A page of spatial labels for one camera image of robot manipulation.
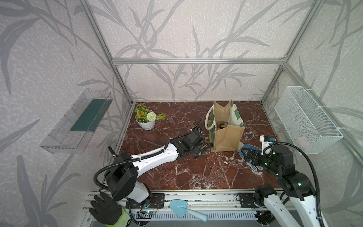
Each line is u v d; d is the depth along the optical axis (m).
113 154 0.76
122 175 0.42
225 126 0.77
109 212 0.69
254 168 0.85
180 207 0.72
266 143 0.61
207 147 0.93
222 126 1.01
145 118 0.92
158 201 0.73
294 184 0.45
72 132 0.65
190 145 0.63
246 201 0.73
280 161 0.50
